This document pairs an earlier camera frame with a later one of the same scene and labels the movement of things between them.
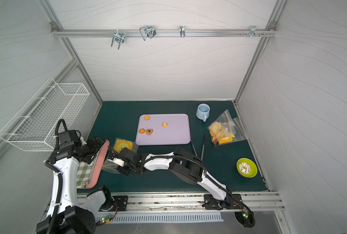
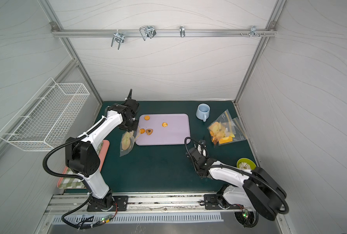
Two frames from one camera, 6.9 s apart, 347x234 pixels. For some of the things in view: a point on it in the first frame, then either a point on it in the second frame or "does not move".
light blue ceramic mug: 203,111 does not move
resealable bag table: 222,131 does not move
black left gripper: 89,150 → 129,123
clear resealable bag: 240,134 does not move
